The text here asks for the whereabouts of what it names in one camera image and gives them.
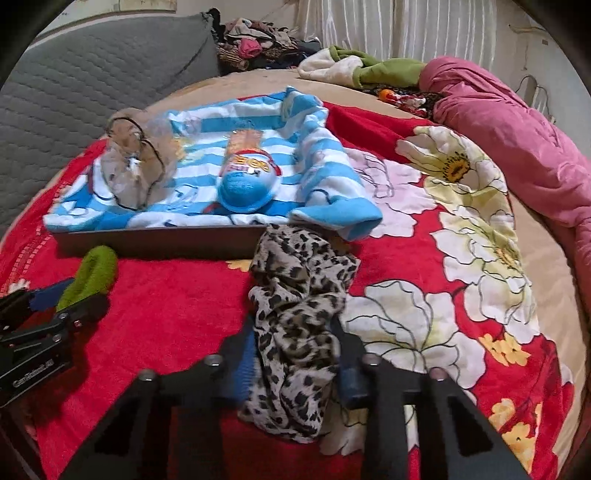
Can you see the blue striped cartoon blanket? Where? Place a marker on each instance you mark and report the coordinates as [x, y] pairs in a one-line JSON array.
[[323, 152]]

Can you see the grey quilted cushion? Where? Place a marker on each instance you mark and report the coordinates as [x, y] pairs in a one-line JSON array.
[[92, 83]]

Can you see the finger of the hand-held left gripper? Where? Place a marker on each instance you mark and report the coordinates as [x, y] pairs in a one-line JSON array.
[[46, 297], [87, 311]]

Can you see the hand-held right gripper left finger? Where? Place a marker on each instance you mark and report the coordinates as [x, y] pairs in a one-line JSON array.
[[244, 369]]

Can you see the white striped curtain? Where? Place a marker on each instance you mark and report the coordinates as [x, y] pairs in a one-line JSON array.
[[415, 27]]

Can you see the leopard print cloth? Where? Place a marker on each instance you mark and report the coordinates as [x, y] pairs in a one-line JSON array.
[[295, 295]]

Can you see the clear plastic bag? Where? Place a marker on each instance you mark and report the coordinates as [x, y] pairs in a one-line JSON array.
[[129, 180]]

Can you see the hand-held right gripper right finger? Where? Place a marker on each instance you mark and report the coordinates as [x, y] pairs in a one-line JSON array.
[[354, 385]]

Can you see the beige bed sheet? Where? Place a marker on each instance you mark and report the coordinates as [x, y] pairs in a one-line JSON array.
[[258, 83]]

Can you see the yellow snack packet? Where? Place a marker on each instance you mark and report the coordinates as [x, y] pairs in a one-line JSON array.
[[244, 150]]

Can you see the white and green fleece blanket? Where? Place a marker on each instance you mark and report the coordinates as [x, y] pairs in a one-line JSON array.
[[383, 71]]

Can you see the orange capped toy bottle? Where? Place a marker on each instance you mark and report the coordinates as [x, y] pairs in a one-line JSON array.
[[387, 94]]

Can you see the dark brown tray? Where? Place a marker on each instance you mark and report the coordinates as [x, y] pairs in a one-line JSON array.
[[161, 242]]

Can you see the pile of mixed clothes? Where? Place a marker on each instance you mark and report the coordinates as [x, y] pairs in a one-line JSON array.
[[258, 44]]

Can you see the pink quilt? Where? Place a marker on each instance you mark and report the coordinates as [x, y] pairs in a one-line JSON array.
[[498, 124]]

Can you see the green fleece sock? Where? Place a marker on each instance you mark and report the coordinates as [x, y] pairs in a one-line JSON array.
[[92, 272]]

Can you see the red floral blanket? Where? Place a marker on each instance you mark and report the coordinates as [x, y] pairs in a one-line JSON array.
[[161, 300]]

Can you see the red and white snack bag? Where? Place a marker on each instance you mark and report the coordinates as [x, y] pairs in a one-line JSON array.
[[413, 101]]

